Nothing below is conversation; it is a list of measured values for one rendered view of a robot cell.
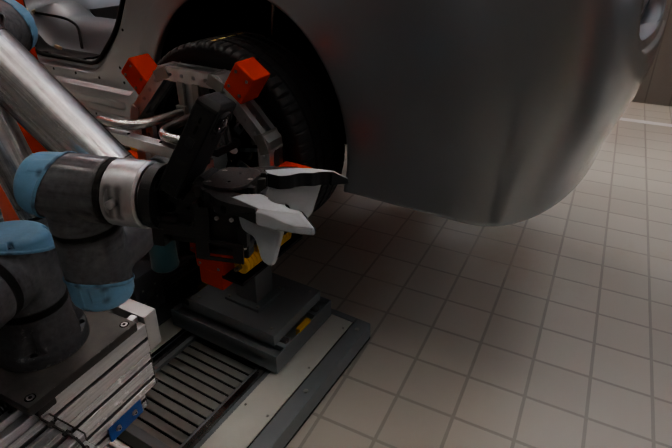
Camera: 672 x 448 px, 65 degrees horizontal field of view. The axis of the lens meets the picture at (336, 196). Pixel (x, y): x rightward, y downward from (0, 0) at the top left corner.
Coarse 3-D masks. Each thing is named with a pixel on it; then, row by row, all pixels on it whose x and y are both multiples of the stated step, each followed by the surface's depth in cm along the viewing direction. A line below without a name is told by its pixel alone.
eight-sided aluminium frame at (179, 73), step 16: (176, 64) 152; (192, 64) 151; (160, 80) 152; (176, 80) 149; (192, 80) 146; (208, 80) 142; (224, 80) 141; (144, 96) 159; (160, 96) 161; (144, 112) 163; (240, 112) 141; (256, 112) 144; (144, 128) 167; (256, 128) 141; (272, 128) 144; (256, 144) 142; (272, 144) 142; (272, 160) 144
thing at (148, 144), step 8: (112, 128) 145; (120, 136) 141; (128, 136) 140; (136, 136) 140; (144, 136) 140; (128, 144) 141; (136, 144) 139; (144, 144) 137; (152, 144) 135; (160, 144) 135; (168, 144) 135; (152, 152) 137; (160, 152) 135; (168, 152) 133
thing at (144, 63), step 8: (136, 56) 158; (144, 56) 159; (128, 64) 157; (136, 64) 156; (144, 64) 158; (152, 64) 160; (128, 72) 158; (136, 72) 156; (144, 72) 156; (152, 72) 158; (128, 80) 160; (136, 80) 158; (144, 80) 156; (136, 88) 159
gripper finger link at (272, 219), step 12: (252, 204) 49; (264, 204) 49; (276, 204) 49; (264, 216) 47; (276, 216) 47; (288, 216) 47; (300, 216) 47; (252, 228) 51; (264, 228) 49; (276, 228) 47; (288, 228) 47; (300, 228) 46; (312, 228) 46; (264, 240) 50; (276, 240) 48; (264, 252) 50; (276, 252) 49
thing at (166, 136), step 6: (192, 84) 146; (192, 90) 146; (198, 90) 146; (198, 96) 146; (186, 114) 145; (174, 120) 141; (180, 120) 142; (186, 120) 144; (162, 126) 137; (168, 126) 138; (174, 126) 140; (180, 126) 142; (162, 132) 133; (168, 132) 133; (162, 138) 133; (168, 138) 132; (174, 138) 131; (174, 144) 132
